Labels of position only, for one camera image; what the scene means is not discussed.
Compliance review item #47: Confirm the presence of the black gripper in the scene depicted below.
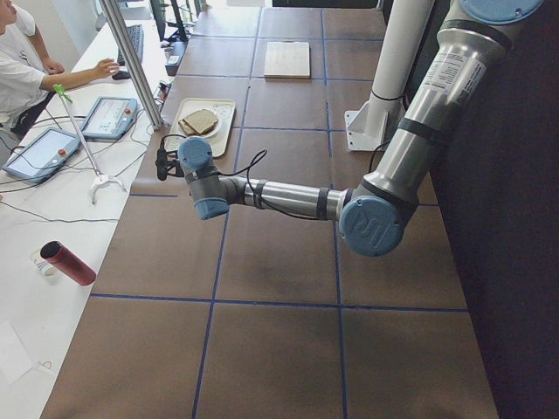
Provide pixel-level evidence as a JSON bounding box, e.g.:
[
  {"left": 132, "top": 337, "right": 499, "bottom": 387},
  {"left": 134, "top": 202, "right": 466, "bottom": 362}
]
[{"left": 155, "top": 148, "right": 184, "bottom": 181}]

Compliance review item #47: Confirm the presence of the brown bread slice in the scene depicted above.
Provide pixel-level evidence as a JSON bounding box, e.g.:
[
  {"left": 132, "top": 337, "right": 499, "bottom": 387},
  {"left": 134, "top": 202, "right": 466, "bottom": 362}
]
[{"left": 182, "top": 108, "right": 220, "bottom": 134}]

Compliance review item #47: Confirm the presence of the white round plate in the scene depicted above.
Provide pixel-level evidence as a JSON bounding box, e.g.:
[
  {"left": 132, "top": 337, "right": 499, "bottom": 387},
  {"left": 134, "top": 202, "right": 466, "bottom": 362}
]
[{"left": 177, "top": 111, "right": 224, "bottom": 140}]

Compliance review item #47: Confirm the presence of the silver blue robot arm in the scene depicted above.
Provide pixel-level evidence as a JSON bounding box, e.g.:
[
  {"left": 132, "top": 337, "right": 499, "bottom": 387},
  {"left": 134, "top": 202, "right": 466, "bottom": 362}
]
[{"left": 155, "top": 1, "right": 541, "bottom": 257}]

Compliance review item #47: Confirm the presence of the person's right hand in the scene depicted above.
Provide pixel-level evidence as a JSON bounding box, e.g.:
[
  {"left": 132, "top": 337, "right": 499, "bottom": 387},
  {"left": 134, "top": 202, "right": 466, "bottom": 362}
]
[{"left": 93, "top": 58, "right": 120, "bottom": 79}]

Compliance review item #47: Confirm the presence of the cream bear serving tray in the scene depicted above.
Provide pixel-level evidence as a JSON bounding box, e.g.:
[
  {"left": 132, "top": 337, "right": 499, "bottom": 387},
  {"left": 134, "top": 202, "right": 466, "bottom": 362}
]
[{"left": 164, "top": 98, "right": 236, "bottom": 157}]

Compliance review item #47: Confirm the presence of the white grabber stick tool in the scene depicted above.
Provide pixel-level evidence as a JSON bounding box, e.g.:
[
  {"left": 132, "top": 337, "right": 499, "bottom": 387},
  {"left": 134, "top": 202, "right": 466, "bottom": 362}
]
[{"left": 52, "top": 84, "right": 128, "bottom": 205}]

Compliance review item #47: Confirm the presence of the far grey teach pendant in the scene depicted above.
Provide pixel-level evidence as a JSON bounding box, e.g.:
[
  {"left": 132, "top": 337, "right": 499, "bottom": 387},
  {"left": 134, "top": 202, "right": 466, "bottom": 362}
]
[{"left": 81, "top": 97, "right": 138, "bottom": 142}]

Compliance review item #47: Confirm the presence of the grey teach pendant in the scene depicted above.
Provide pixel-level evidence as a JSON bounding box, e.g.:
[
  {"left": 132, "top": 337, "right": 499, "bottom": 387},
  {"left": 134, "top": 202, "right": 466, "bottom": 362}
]
[
  {"left": 81, "top": 97, "right": 138, "bottom": 142},
  {"left": 3, "top": 127, "right": 80, "bottom": 183}
]

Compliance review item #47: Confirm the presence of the black computer mouse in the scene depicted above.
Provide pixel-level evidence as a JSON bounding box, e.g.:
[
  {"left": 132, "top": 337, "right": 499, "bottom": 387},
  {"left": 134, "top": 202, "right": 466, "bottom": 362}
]
[{"left": 112, "top": 71, "right": 130, "bottom": 80}]

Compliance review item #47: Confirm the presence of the near grey teach pendant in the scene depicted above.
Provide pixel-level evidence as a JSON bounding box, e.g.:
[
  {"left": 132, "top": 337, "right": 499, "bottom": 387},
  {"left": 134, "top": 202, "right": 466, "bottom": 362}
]
[{"left": 3, "top": 127, "right": 80, "bottom": 183}]

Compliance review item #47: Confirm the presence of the black keyboard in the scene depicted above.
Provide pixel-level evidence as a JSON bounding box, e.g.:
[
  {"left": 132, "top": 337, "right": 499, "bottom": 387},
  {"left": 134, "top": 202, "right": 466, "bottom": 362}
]
[{"left": 116, "top": 24, "right": 144, "bottom": 66}]

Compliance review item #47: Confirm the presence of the red cylindrical bottle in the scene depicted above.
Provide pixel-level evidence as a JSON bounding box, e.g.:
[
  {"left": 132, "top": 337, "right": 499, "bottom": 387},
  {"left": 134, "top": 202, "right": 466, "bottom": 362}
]
[{"left": 40, "top": 241, "right": 96, "bottom": 286}]

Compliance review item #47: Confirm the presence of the black monitor stand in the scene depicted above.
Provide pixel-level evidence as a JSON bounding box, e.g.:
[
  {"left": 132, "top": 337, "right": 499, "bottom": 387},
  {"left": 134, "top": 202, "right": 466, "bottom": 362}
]
[{"left": 149, "top": 0, "right": 190, "bottom": 46}]

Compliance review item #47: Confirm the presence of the wooden cutting board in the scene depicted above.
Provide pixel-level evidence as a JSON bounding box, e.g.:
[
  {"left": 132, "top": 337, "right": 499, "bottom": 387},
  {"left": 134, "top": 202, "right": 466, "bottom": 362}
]
[{"left": 264, "top": 41, "right": 311, "bottom": 79}]

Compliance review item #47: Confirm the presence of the person in white shirt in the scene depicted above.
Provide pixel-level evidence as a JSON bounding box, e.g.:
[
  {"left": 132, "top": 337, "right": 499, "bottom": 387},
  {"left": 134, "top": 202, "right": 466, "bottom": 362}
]
[{"left": 1, "top": 1, "right": 97, "bottom": 138}]

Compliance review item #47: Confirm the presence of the white paper sheet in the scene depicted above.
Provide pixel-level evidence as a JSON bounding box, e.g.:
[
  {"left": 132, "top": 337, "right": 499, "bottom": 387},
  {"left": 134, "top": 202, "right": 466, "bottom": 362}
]
[{"left": 0, "top": 321, "right": 34, "bottom": 384}]

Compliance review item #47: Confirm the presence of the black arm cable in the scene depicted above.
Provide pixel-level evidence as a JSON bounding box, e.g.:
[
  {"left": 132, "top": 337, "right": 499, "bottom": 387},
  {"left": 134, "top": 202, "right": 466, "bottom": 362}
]
[{"left": 160, "top": 134, "right": 394, "bottom": 219}]

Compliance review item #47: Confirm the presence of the aluminium frame post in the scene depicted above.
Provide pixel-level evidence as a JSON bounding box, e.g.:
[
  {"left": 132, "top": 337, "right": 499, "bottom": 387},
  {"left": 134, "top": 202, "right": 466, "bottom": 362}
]
[{"left": 100, "top": 0, "right": 163, "bottom": 131}]

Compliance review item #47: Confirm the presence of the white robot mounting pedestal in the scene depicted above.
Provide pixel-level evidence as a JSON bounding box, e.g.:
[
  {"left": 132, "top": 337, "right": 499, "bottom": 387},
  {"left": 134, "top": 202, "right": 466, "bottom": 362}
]
[{"left": 345, "top": 0, "right": 435, "bottom": 152}]

